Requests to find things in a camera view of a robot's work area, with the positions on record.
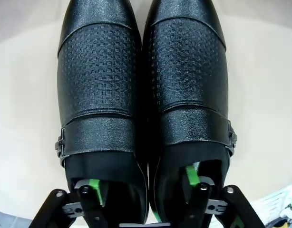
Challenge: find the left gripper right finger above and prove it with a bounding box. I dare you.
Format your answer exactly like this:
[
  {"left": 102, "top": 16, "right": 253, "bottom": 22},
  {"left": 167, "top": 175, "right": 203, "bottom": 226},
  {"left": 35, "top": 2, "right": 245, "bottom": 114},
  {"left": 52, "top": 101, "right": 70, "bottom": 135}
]
[{"left": 184, "top": 165, "right": 267, "bottom": 228}]

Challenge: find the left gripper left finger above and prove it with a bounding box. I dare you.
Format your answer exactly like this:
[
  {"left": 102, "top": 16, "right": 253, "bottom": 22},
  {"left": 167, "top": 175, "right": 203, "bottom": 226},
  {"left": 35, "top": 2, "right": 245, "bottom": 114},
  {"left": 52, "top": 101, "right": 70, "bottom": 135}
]
[{"left": 29, "top": 178, "right": 107, "bottom": 228}]

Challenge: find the black buckled leather shoe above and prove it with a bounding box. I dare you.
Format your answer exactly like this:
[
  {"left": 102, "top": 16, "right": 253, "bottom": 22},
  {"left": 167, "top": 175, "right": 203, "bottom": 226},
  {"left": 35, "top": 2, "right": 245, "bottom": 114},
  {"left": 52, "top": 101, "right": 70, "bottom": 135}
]
[
  {"left": 142, "top": 0, "right": 238, "bottom": 228},
  {"left": 56, "top": 0, "right": 149, "bottom": 226}
]

